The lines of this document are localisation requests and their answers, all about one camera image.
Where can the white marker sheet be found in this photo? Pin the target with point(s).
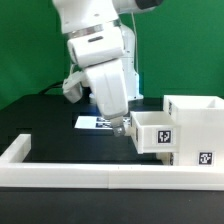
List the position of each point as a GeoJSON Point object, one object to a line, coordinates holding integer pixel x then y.
{"type": "Point", "coordinates": [92, 122]}

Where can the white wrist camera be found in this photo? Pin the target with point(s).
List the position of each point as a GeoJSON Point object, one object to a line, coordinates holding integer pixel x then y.
{"type": "Point", "coordinates": [73, 86]}

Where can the white border frame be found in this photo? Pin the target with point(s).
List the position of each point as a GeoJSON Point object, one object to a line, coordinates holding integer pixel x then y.
{"type": "Point", "coordinates": [15, 172]}

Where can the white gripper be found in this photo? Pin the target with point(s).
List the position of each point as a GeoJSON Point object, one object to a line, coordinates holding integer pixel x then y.
{"type": "Point", "coordinates": [108, 86]}

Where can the white front drawer tray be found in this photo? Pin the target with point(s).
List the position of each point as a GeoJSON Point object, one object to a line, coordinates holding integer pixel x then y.
{"type": "Point", "coordinates": [168, 158]}

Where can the white drawer tray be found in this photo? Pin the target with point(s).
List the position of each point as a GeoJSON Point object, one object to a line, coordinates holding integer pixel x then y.
{"type": "Point", "coordinates": [168, 158]}
{"type": "Point", "coordinates": [154, 132]}

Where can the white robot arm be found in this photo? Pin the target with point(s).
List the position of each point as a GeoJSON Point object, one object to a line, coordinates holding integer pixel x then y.
{"type": "Point", "coordinates": [102, 52]}

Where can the white drawer cabinet box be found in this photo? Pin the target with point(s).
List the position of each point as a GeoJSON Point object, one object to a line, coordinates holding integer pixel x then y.
{"type": "Point", "coordinates": [201, 122]}

